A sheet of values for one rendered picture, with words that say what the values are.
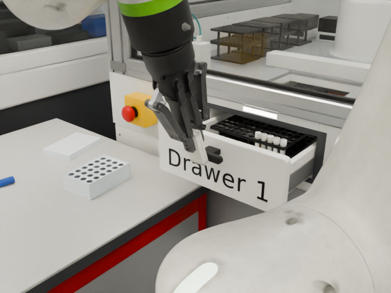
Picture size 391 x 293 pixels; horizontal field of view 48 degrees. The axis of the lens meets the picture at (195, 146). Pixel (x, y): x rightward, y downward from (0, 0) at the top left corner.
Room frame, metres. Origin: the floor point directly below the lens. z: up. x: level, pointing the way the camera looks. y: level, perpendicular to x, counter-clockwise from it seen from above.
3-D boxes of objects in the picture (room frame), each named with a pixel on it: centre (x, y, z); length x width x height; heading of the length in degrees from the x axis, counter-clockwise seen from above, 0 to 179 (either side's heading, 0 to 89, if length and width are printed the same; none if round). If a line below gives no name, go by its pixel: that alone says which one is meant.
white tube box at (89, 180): (0.87, 0.22, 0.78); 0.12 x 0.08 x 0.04; 146
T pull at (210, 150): (0.72, -0.02, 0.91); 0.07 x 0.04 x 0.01; 50
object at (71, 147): (1.05, 0.32, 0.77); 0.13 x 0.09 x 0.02; 153
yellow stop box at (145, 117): (1.04, 0.14, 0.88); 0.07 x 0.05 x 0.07; 50
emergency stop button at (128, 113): (1.01, 0.16, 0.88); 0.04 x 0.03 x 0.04; 50
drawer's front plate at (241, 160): (0.74, -0.04, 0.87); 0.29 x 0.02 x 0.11; 50
